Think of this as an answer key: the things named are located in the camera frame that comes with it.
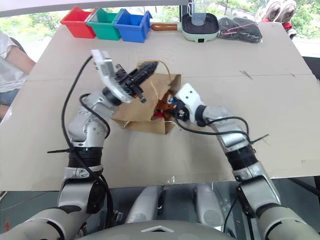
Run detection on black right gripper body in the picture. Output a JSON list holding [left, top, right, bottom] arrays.
[[174, 99, 192, 123]]

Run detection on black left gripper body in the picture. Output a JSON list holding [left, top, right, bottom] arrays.
[[114, 67, 147, 104]]

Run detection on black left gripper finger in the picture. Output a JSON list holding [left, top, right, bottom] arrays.
[[136, 61, 160, 74], [138, 66, 158, 81]]

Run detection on brown orange plush toy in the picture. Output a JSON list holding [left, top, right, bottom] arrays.
[[156, 92, 176, 115]]

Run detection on brown paper bag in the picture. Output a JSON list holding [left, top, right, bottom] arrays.
[[111, 59, 183, 136]]

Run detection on blue plastic bin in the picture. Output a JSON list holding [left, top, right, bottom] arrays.
[[113, 8, 153, 44]]

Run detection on green plastic bin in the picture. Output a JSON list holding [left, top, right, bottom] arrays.
[[86, 7, 123, 41]]

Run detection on pale green electric pan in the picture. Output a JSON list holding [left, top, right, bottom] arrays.
[[180, 12, 221, 44]]

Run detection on clear measuring cup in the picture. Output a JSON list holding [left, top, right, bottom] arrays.
[[186, 0, 208, 27]]

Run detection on red plastic bin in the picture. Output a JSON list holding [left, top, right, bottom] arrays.
[[59, 6, 97, 39]]

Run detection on black zip tie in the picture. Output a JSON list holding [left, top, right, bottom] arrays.
[[250, 134, 270, 145], [46, 147, 76, 155]]

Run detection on silver rounded thigh cover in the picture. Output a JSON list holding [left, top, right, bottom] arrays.
[[193, 183, 226, 232], [124, 185, 166, 225]]

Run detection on black cloth bundle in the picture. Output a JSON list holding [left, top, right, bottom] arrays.
[[216, 16, 264, 44]]

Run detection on person in white shirt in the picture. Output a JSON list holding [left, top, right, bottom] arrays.
[[0, 31, 37, 107]]

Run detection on grey robot torso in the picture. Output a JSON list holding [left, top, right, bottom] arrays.
[[74, 219, 227, 240]]

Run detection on pink grey sneaker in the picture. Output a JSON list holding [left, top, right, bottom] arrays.
[[277, 0, 298, 25], [259, 0, 282, 23]]

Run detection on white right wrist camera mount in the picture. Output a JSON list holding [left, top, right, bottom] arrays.
[[175, 83, 205, 123]]

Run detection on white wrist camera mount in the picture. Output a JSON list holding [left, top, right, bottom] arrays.
[[90, 49, 134, 104], [175, 83, 205, 123]]

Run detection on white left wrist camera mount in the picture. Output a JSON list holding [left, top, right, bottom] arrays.
[[90, 49, 134, 104]]

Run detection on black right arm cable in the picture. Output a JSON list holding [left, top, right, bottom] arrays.
[[174, 116, 252, 147]]

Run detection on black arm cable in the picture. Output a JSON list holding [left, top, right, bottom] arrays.
[[61, 55, 115, 230], [174, 116, 252, 147]]

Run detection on brown pan handle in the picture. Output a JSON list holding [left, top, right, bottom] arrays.
[[150, 22, 183, 33]]

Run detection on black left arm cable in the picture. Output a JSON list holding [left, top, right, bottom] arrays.
[[61, 55, 115, 230]]

